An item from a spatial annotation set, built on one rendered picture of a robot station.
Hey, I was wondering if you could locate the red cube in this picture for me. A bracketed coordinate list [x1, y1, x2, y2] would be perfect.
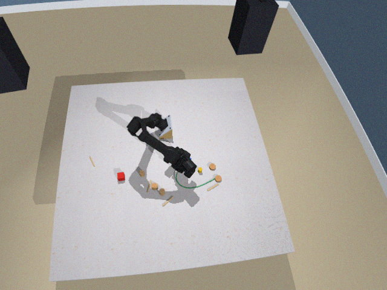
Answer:
[117, 172, 125, 181]

